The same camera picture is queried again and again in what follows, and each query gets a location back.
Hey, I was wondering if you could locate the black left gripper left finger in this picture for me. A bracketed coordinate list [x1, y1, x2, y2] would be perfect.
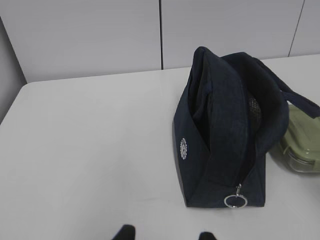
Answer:
[112, 224, 136, 240]

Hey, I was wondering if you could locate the navy blue fabric lunch bag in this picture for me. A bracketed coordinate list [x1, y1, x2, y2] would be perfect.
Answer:
[173, 46, 320, 209]

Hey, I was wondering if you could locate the silver zipper pull ring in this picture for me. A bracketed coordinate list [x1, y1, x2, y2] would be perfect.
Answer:
[223, 183, 248, 209]

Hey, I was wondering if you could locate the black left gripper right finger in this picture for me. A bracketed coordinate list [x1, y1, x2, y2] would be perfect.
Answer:
[199, 231, 217, 240]

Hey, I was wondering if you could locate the green lidded glass food container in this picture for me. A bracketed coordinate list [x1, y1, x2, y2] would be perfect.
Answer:
[279, 104, 320, 173]

